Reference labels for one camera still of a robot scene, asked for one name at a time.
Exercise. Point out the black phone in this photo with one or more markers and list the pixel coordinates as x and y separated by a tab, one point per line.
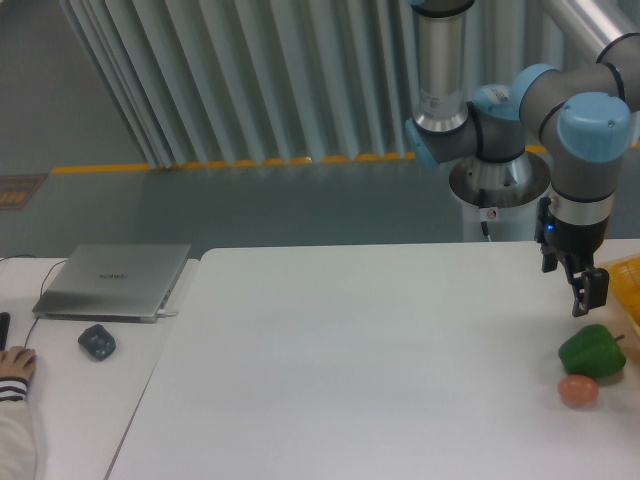
5	319

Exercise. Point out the white sleeved forearm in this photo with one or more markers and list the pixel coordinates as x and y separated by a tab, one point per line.
18	446

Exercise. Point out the brown egg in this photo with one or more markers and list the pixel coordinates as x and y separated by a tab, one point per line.
578	390

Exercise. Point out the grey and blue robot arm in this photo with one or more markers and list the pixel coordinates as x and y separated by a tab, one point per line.
582	118

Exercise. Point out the person's hand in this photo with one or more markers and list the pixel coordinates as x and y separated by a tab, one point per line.
18	363

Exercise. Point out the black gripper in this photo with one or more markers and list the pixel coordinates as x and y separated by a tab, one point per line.
577	243

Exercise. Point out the green bell pepper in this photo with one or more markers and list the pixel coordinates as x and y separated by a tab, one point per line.
593	352

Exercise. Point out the yellow plastic basket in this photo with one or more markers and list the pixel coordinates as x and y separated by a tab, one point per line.
624	284

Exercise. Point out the silver closed laptop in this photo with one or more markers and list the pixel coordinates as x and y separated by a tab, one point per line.
114	282

